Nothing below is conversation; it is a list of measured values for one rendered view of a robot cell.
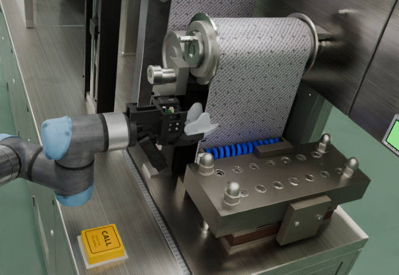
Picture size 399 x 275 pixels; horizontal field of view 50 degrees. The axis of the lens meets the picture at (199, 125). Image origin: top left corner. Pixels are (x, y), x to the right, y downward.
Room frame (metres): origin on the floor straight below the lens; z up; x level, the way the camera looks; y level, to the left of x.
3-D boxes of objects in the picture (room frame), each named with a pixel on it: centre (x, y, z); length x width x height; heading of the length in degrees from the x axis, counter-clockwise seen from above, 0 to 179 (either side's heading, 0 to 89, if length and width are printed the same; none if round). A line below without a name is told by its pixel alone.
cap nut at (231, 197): (0.64, -0.09, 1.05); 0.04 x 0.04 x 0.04
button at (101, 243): (0.57, 0.14, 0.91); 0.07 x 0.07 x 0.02; 32
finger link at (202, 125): (0.76, -0.01, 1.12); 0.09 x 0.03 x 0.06; 121
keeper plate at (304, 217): (0.69, -0.26, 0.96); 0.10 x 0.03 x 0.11; 122
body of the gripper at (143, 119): (0.72, 0.09, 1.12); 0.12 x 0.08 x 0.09; 122
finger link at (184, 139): (0.73, 0.03, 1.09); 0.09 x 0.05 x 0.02; 121
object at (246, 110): (0.85, -0.11, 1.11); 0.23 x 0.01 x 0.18; 122
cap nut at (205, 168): (0.72, -0.03, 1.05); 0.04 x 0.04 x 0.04
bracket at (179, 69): (0.84, 0.08, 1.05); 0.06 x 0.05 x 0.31; 122
